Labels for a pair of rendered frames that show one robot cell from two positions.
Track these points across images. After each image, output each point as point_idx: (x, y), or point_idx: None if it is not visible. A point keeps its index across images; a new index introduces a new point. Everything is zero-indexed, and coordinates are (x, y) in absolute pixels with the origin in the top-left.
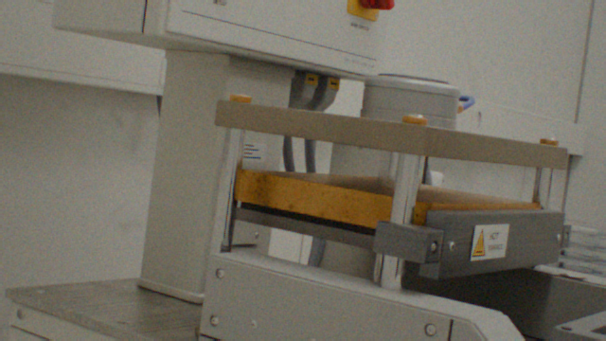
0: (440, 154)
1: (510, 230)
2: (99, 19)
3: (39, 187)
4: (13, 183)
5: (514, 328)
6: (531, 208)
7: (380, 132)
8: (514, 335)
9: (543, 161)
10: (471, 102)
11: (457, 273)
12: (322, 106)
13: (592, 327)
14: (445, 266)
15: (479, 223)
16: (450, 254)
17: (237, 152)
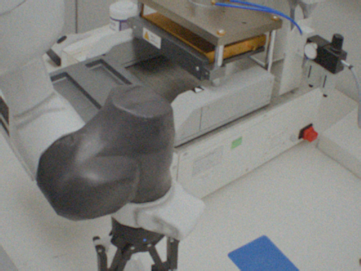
0: (138, 0)
1: (162, 41)
2: None
3: (360, 28)
4: (350, 21)
5: (107, 48)
6: (197, 50)
7: None
8: (104, 48)
9: (196, 31)
10: (224, 4)
11: (138, 38)
12: (302, 8)
13: (107, 61)
14: (133, 32)
15: (146, 28)
16: (135, 30)
17: None
